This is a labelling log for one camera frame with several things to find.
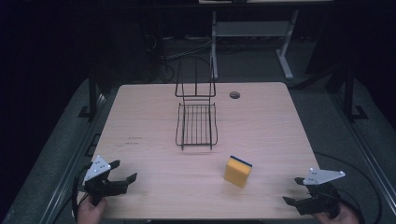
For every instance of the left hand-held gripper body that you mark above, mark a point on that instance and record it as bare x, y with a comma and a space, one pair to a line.
104, 187

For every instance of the person's right hand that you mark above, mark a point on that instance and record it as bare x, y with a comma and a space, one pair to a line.
345, 216

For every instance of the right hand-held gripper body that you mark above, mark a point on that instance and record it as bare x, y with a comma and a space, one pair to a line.
320, 199

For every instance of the black metal stand post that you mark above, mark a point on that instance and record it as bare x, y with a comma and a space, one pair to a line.
92, 93
348, 93

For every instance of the white metal desk frame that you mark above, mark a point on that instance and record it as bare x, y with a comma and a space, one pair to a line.
249, 28

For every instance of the aluminium frame rail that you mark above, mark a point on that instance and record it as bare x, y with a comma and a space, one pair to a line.
71, 168
367, 149

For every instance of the yellow sponge with blue pad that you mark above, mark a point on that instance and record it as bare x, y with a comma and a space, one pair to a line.
237, 172

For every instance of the person's left hand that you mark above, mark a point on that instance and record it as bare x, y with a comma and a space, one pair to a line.
90, 213

